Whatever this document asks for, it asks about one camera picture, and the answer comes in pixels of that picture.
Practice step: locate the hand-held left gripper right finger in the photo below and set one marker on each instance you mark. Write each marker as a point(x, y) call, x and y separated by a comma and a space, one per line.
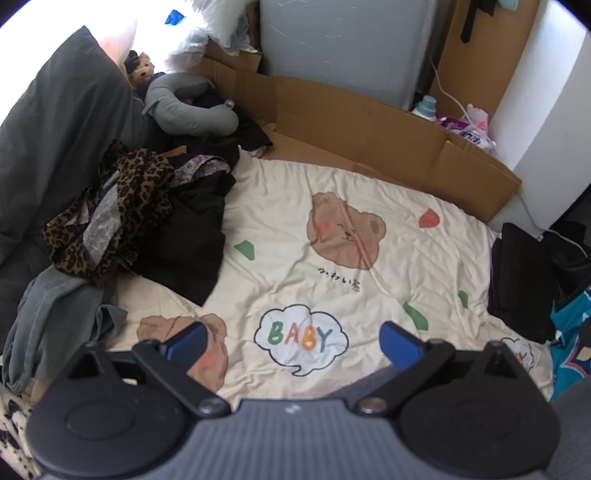
point(399, 348)

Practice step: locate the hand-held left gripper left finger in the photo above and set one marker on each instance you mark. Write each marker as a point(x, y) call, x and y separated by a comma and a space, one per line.
point(187, 344)

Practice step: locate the leopard print pants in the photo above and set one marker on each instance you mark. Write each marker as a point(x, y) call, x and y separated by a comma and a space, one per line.
point(134, 184)

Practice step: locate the folded black garment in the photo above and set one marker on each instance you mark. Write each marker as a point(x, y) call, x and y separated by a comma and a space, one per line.
point(517, 277)

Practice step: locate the grey garment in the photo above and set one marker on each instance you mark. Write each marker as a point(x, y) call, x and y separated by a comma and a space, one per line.
point(46, 323)

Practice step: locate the cream printed bear blanket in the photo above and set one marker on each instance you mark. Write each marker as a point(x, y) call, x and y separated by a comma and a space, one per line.
point(286, 221)

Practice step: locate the teal jersey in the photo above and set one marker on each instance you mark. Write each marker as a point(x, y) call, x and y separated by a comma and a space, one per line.
point(570, 341)

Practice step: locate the purple floral garment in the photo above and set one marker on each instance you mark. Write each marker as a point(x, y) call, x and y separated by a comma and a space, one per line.
point(203, 166)

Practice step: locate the grey cloth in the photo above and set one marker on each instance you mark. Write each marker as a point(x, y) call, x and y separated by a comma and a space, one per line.
point(575, 434)

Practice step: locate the black jacket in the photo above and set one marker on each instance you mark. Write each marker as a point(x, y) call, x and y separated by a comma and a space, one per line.
point(572, 258)

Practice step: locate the black spotted white cloth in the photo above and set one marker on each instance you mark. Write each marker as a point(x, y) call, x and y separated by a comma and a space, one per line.
point(14, 434)

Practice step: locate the flattened brown cardboard sheet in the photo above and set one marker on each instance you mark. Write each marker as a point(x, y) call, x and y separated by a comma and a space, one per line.
point(369, 134)

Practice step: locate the grey neck pillow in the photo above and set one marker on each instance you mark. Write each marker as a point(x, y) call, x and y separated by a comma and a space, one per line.
point(184, 117)

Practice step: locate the purple white packet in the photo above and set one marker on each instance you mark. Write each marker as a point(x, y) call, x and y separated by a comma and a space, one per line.
point(461, 127)

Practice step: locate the white bottle with blue cap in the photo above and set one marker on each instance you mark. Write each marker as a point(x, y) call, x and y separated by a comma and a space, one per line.
point(425, 110)

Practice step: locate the dark grey pillow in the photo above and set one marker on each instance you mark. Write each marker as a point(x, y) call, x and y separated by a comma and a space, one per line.
point(60, 129)

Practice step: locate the brown teddy bear plush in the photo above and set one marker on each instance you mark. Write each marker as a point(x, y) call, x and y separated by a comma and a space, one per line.
point(141, 69)

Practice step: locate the pale pink pillow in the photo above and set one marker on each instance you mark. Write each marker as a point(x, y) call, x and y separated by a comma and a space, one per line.
point(117, 46)

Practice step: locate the light grey panel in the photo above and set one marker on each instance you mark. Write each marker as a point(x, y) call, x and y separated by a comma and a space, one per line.
point(346, 46)

